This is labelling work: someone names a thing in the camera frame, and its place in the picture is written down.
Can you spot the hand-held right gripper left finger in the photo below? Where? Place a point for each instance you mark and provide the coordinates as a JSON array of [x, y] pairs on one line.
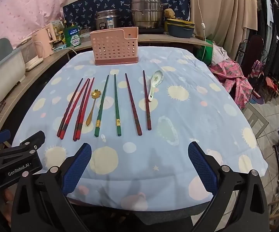
[[79, 169]]

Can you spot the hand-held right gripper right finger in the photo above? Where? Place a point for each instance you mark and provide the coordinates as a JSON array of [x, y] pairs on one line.
[[201, 168]]

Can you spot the green chopstick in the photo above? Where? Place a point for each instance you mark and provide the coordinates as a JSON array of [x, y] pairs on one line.
[[102, 104], [116, 104]]

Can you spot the gold flower spoon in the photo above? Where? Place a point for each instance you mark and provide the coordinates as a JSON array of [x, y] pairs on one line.
[[95, 93]]

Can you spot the dark red chopstick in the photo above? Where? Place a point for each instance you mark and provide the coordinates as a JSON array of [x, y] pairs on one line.
[[132, 104], [146, 99]]

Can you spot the white ceramic spoon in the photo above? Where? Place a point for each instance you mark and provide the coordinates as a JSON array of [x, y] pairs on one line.
[[156, 77]]

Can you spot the pink perforated utensil basket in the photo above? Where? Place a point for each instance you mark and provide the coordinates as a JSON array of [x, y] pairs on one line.
[[115, 47]]

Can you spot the person's left hand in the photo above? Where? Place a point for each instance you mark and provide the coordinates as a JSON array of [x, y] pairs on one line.
[[7, 205]]

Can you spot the blue printed blanket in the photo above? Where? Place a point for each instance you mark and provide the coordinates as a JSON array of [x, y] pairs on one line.
[[178, 116]]

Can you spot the grey plastic bin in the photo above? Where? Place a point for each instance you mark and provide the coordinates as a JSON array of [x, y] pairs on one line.
[[1, 72]]

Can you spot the white countertop appliance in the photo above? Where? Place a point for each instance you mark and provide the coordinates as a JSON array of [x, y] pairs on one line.
[[29, 53]]

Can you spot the pink pineapple print cloth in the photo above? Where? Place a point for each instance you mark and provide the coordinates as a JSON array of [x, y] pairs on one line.
[[229, 77]]

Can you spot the blue face mask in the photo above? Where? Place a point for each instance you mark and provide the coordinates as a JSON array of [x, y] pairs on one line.
[[60, 47]]

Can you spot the pink electric kettle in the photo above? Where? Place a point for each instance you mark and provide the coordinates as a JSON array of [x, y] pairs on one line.
[[42, 41]]

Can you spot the green and white box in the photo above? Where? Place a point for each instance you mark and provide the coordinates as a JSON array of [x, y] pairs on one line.
[[72, 37]]

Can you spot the green cloth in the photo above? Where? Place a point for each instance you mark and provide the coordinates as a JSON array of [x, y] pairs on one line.
[[208, 53]]

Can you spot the dark metal chair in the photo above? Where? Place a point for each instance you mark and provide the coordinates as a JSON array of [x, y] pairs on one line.
[[253, 50]]

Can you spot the pink floral cloth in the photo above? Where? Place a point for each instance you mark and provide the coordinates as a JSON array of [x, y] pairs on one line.
[[25, 7]]

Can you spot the blue casserole dish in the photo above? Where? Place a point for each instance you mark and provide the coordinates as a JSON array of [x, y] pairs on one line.
[[180, 31]]

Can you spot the steel rice cooker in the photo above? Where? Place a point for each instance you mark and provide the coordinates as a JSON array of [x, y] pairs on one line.
[[108, 20]]

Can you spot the yellow rimmed dish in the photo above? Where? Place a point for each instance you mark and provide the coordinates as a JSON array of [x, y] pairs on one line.
[[180, 21]]

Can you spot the row of hanging clothes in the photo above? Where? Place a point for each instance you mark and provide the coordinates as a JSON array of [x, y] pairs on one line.
[[275, 29]]

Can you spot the beige curtain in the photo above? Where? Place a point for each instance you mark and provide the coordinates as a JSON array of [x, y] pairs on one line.
[[224, 12]]

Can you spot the brown sponge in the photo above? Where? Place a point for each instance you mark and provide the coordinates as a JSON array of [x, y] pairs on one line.
[[169, 13]]

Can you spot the steel steamer pot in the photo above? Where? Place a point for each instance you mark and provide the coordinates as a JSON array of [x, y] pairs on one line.
[[146, 12]]

